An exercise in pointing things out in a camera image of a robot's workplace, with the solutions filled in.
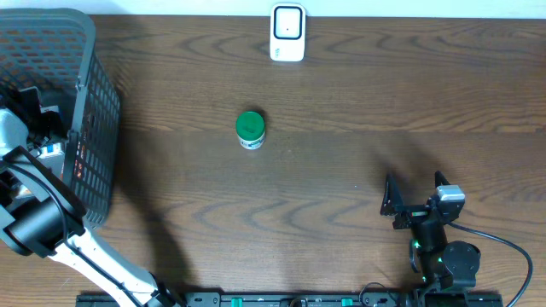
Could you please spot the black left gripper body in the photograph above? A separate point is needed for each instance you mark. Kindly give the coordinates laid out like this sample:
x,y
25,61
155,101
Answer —
x,y
37,127

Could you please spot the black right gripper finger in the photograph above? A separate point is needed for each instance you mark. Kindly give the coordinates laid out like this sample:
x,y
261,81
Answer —
x,y
392,200
440,179

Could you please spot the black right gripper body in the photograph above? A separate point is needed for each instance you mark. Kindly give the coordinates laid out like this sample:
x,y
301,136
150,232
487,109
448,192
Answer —
x,y
427,237

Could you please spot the white Panadol medicine box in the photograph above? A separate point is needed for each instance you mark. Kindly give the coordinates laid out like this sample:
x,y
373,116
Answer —
x,y
53,150

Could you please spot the green lid jar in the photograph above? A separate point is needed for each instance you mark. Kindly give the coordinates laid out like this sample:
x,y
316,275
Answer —
x,y
250,129

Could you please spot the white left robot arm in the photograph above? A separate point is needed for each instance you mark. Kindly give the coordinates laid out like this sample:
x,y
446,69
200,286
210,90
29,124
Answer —
x,y
41,215

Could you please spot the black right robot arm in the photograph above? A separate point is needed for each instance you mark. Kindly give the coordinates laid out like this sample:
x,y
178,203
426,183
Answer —
x,y
445,265

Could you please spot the white barcode scanner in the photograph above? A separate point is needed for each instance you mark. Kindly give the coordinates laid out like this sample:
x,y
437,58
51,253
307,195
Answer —
x,y
287,32

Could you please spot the grey plastic basket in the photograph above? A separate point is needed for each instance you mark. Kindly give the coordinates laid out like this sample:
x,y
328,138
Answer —
x,y
54,50

